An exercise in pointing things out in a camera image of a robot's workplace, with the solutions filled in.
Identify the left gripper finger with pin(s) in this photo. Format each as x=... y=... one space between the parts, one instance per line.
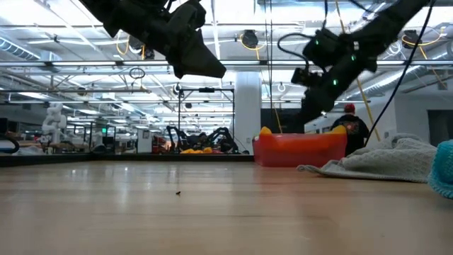
x=198 y=60

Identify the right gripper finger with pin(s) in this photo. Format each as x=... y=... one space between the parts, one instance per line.
x=311 y=117

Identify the grey microfiber towel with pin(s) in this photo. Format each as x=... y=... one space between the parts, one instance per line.
x=389 y=159

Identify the blue microfiber towel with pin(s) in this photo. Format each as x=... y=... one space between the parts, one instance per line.
x=444 y=170

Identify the black background robot arm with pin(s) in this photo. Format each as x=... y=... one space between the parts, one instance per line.
x=173 y=136
x=226 y=138

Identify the black monitor screen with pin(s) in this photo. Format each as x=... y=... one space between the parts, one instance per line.
x=283 y=120

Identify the red plastic bin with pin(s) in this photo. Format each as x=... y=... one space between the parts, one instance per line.
x=301 y=152

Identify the person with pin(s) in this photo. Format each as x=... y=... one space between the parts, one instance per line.
x=350 y=131

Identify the white building column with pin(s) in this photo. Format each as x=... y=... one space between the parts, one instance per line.
x=247 y=106

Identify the yellow toy pile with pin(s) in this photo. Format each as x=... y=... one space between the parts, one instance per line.
x=194 y=151

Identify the white cabinet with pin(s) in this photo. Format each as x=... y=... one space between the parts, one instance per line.
x=144 y=140

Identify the black background gantry frame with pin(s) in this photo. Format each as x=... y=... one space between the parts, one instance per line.
x=207 y=90

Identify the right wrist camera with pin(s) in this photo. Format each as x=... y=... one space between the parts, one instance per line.
x=301 y=77

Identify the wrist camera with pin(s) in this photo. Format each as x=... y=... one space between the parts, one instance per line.
x=301 y=77
x=191 y=14

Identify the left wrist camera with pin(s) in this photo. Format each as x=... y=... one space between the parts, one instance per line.
x=191 y=14

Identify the silver air duct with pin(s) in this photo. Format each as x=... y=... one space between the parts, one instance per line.
x=389 y=79

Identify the ribbed ceiling air duct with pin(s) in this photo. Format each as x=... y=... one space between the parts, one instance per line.
x=17 y=49

